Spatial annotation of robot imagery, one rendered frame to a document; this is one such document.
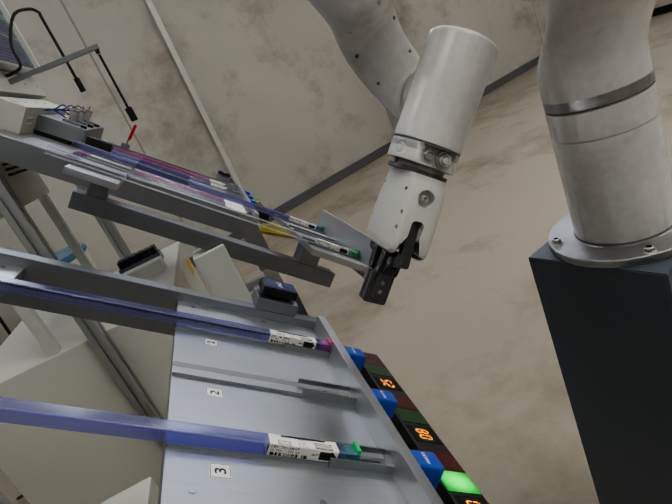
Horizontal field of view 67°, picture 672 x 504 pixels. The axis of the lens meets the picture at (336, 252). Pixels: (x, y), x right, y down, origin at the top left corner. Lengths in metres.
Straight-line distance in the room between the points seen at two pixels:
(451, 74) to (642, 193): 0.27
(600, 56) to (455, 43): 0.15
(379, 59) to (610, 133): 0.29
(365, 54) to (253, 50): 3.83
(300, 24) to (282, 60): 0.37
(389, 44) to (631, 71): 0.28
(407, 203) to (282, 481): 0.32
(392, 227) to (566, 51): 0.26
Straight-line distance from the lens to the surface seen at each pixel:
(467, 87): 0.61
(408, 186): 0.59
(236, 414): 0.47
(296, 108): 4.56
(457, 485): 0.53
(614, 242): 0.71
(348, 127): 4.82
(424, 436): 0.58
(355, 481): 0.45
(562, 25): 0.61
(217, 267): 0.93
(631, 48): 0.65
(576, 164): 0.68
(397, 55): 0.70
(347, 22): 0.60
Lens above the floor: 1.05
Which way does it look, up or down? 20 degrees down
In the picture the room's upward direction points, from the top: 24 degrees counter-clockwise
